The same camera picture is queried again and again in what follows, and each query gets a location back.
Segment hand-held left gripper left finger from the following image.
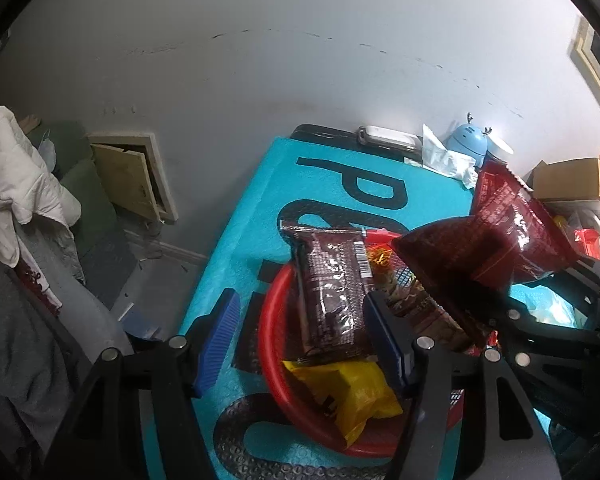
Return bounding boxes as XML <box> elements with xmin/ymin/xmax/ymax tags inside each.
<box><xmin>45</xmin><ymin>287</ymin><xmax>242</xmax><ymax>480</ymax></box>

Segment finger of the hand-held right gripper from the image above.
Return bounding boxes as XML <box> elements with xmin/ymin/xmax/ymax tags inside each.
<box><xmin>490</xmin><ymin>294</ymin><xmax>600</xmax><ymax>368</ymax></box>
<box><xmin>555</xmin><ymin>255</ymin><xmax>600</xmax><ymax>307</ymax></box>

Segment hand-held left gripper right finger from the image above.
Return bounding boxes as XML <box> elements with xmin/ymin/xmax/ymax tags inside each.
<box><xmin>362</xmin><ymin>291</ymin><xmax>561</xmax><ymax>480</ymax></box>

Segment yellow snack packet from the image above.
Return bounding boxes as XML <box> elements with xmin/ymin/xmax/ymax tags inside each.
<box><xmin>281</xmin><ymin>357</ymin><xmax>405</xmax><ymax>450</ymax></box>

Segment red plastic bowl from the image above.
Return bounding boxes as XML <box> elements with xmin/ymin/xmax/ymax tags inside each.
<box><xmin>257</xmin><ymin>229</ymin><xmax>466</xmax><ymax>458</ymax></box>

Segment brown chocolate packet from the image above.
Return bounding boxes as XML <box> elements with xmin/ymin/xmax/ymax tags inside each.
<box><xmin>279</xmin><ymin>225</ymin><xmax>381</xmax><ymax>361</ymax></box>

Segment red orange snack packet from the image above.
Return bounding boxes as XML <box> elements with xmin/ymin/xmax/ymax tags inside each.
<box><xmin>367</xmin><ymin>242</ymin><xmax>406</xmax><ymax>281</ymax></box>

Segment dark red snack packet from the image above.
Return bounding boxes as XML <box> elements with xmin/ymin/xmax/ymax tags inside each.
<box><xmin>390</xmin><ymin>160</ymin><xmax>581</xmax><ymax>351</ymax></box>

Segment red box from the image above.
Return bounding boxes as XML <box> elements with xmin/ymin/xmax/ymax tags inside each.
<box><xmin>572</xmin><ymin>227</ymin><xmax>600</xmax><ymax>261</ymax></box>

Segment brown printed snack packet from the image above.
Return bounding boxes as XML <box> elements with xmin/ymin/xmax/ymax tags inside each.
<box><xmin>390</xmin><ymin>280</ymin><xmax>486</xmax><ymax>356</ymax></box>

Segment cardboard box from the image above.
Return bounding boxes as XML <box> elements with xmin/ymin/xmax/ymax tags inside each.
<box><xmin>530</xmin><ymin>146</ymin><xmax>600</xmax><ymax>216</ymax></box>

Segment teal bubble mat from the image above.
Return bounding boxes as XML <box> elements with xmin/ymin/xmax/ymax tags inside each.
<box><xmin>177</xmin><ymin>135</ymin><xmax>581</xmax><ymax>480</ymax></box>

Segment crumpled white tissue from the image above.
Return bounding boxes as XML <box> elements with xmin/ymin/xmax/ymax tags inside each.
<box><xmin>420</xmin><ymin>123</ymin><xmax>481</xmax><ymax>190</ymax></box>

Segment blue deer humidifier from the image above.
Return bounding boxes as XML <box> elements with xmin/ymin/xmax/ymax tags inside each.
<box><xmin>445</xmin><ymin>112</ymin><xmax>496</xmax><ymax>166</ymax></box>

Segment green chair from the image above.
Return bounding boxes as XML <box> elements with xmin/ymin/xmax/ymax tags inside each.
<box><xmin>27</xmin><ymin>120</ymin><xmax>136</xmax><ymax>311</ymax></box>

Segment grey coat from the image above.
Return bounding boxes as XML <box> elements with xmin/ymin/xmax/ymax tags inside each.
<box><xmin>0</xmin><ymin>220</ymin><xmax>136</xmax><ymax>480</ymax></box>

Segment white flat box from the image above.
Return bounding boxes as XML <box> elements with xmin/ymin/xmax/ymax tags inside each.
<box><xmin>357</xmin><ymin>125</ymin><xmax>423</xmax><ymax>150</ymax></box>

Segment light blue face mask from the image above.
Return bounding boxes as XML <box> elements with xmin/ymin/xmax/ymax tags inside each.
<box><xmin>37</xmin><ymin>132</ymin><xmax>58</xmax><ymax>171</ymax></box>

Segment white quilted jacket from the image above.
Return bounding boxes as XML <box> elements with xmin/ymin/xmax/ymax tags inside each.
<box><xmin>0</xmin><ymin>106</ymin><xmax>83</xmax><ymax>268</ymax></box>

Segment wooden wall hatch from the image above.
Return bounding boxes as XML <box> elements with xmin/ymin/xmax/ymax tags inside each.
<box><xmin>86</xmin><ymin>132</ymin><xmax>178</xmax><ymax>223</ymax></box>

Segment wall intercom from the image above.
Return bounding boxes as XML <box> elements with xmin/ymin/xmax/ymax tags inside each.
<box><xmin>574</xmin><ymin>15</ymin><xmax>600</xmax><ymax>111</ymax></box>

